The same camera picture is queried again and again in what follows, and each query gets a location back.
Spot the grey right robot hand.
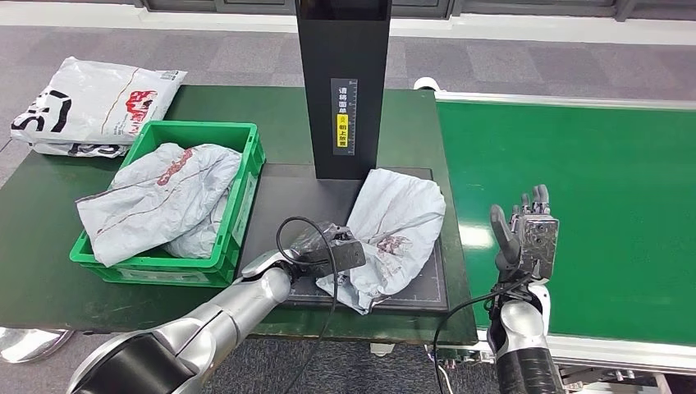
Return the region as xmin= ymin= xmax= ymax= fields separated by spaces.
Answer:
xmin=489 ymin=185 xmax=552 ymax=272

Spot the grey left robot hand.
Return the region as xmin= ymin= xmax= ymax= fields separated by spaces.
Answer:
xmin=291 ymin=220 xmax=357 ymax=266

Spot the green conveyor belt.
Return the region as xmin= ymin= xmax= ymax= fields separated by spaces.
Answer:
xmin=436 ymin=100 xmax=696 ymax=346

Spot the white poly parcel black print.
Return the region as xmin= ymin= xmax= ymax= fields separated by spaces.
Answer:
xmin=32 ymin=140 xmax=131 ymax=158

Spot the white poly parcel red logo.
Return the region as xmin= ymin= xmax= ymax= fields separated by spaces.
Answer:
xmin=11 ymin=56 xmax=189 ymax=145

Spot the dark grey scanner platform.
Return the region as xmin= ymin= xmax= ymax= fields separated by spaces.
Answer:
xmin=236 ymin=163 xmax=451 ymax=315

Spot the white crate side label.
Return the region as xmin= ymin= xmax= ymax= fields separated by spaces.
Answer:
xmin=231 ymin=171 xmax=259 ymax=245

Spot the black yellow column label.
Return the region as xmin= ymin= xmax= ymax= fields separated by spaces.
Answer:
xmin=331 ymin=77 xmax=359 ymax=157

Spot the green plastic crate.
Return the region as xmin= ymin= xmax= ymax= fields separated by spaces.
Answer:
xmin=69 ymin=120 xmax=268 ymax=288

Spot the black scanner column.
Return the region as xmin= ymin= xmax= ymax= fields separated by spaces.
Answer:
xmin=295 ymin=0 xmax=394 ymax=181

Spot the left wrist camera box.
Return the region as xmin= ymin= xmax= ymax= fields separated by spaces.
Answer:
xmin=304 ymin=239 xmax=367 ymax=279

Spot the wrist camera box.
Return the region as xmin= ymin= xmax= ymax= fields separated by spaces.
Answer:
xmin=519 ymin=216 xmax=560 ymax=281
xmin=304 ymin=239 xmax=367 ymax=279

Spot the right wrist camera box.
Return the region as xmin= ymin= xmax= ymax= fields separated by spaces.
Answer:
xmin=519 ymin=216 xmax=560 ymax=281

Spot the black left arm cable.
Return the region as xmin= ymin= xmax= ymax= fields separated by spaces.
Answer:
xmin=275 ymin=216 xmax=341 ymax=394

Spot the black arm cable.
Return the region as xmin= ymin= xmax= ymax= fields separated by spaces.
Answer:
xmin=432 ymin=272 xmax=537 ymax=394
xmin=275 ymin=216 xmax=341 ymax=394

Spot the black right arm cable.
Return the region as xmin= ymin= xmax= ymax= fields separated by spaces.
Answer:
xmin=432 ymin=272 xmax=537 ymax=394

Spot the thin white cable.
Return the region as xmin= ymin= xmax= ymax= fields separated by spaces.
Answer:
xmin=436 ymin=361 xmax=455 ymax=394

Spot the aluminium conveyor frame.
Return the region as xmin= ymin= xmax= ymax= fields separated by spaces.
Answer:
xmin=434 ymin=90 xmax=696 ymax=378

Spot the dark window frame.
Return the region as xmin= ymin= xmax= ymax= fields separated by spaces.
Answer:
xmin=135 ymin=0 xmax=696 ymax=20

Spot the shiny silver base plate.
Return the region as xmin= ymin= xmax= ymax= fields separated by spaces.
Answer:
xmin=0 ymin=326 xmax=75 ymax=364

